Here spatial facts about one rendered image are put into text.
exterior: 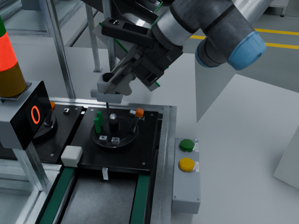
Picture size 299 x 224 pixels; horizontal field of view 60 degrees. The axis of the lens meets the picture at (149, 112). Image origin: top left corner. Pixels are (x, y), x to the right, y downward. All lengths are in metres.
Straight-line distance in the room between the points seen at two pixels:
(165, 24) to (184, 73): 0.74
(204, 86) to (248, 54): 2.21
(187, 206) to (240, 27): 0.42
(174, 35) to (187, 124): 0.50
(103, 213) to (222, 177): 0.37
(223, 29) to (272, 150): 0.56
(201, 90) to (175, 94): 1.55
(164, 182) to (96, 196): 0.18
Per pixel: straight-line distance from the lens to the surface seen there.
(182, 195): 0.67
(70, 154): 0.73
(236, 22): 0.53
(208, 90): 2.68
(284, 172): 0.87
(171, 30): 0.54
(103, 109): 0.88
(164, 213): 0.64
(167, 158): 0.73
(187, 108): 1.05
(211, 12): 0.52
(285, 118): 1.13
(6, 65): 0.47
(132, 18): 0.87
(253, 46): 0.53
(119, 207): 0.70
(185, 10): 0.53
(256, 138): 0.99
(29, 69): 1.42
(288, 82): 3.10
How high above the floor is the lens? 1.53
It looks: 41 degrees down
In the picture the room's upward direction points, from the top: straight up
